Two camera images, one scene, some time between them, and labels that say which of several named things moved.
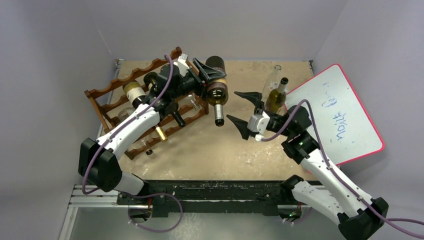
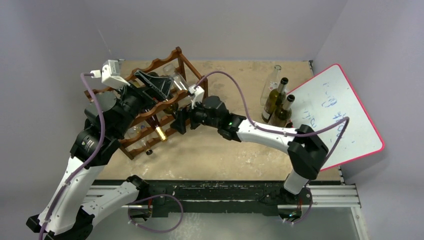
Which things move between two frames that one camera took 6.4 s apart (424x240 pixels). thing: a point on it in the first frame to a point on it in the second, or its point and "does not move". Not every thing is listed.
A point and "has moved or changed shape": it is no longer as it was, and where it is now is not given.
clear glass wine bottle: x=272 y=83 does not move
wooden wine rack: x=139 y=108 does not move
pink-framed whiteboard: x=346 y=134 does not move
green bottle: x=217 y=88 has moved or changed shape
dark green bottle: x=277 y=97 does not move
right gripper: x=255 y=113 to x=185 y=117
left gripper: x=209 y=74 to x=159 y=86
